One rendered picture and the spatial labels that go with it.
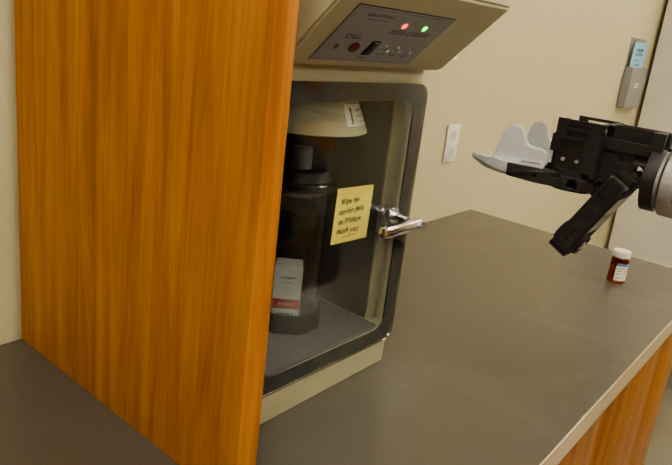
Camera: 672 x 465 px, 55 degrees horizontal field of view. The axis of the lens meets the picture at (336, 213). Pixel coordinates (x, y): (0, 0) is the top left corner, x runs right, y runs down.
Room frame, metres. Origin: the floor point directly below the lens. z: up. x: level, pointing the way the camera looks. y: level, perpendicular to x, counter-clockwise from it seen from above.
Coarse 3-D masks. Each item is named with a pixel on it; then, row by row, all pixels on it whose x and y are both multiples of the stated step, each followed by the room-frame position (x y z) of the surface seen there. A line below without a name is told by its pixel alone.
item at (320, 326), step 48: (336, 96) 0.78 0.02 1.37; (384, 96) 0.86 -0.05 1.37; (288, 144) 0.72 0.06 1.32; (336, 144) 0.79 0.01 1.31; (384, 144) 0.87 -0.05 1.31; (288, 192) 0.73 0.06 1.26; (336, 192) 0.80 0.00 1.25; (384, 192) 0.88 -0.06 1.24; (288, 240) 0.74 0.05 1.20; (384, 240) 0.89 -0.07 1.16; (288, 288) 0.74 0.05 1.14; (336, 288) 0.82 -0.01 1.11; (384, 288) 0.91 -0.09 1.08; (288, 336) 0.75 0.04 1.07; (336, 336) 0.83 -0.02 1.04; (384, 336) 0.92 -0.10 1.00; (288, 384) 0.76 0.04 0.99
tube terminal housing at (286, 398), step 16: (304, 64) 0.75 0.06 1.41; (304, 80) 0.75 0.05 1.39; (320, 80) 0.78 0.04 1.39; (336, 80) 0.80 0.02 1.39; (352, 80) 0.82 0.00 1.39; (368, 80) 0.85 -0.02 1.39; (384, 80) 0.88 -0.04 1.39; (400, 80) 0.91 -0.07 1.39; (416, 80) 0.94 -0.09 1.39; (368, 352) 0.92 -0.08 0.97; (336, 368) 0.86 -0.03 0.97; (352, 368) 0.89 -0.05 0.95; (304, 384) 0.80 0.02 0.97; (320, 384) 0.83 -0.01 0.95; (272, 400) 0.75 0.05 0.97; (288, 400) 0.78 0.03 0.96; (304, 400) 0.81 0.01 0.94; (272, 416) 0.75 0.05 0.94
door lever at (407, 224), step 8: (392, 208) 0.90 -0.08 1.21; (392, 216) 0.90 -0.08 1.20; (400, 216) 0.89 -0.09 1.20; (408, 216) 0.89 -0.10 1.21; (392, 224) 0.83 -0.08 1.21; (400, 224) 0.84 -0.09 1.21; (408, 224) 0.85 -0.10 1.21; (416, 224) 0.86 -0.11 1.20; (424, 224) 0.87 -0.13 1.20; (384, 232) 0.81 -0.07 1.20; (392, 232) 0.82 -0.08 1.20; (400, 232) 0.83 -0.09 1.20; (408, 232) 0.85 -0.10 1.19
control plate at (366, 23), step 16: (352, 16) 0.68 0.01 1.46; (368, 16) 0.70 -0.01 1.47; (384, 16) 0.72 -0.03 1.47; (400, 16) 0.74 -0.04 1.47; (416, 16) 0.76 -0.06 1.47; (432, 16) 0.78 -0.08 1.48; (336, 32) 0.69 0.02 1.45; (352, 32) 0.71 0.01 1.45; (368, 32) 0.73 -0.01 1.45; (384, 32) 0.75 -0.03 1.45; (400, 32) 0.77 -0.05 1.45; (416, 32) 0.79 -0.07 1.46; (432, 32) 0.81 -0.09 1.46; (320, 48) 0.70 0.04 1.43; (336, 48) 0.72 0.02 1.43; (416, 48) 0.83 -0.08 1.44
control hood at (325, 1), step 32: (320, 0) 0.66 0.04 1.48; (352, 0) 0.66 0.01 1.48; (384, 0) 0.69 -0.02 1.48; (416, 0) 0.73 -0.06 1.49; (448, 0) 0.77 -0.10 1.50; (480, 0) 0.82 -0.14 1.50; (320, 32) 0.68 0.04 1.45; (448, 32) 0.84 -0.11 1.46; (480, 32) 0.90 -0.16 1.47; (320, 64) 0.74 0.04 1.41; (352, 64) 0.78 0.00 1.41; (384, 64) 0.82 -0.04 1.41; (416, 64) 0.87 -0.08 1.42
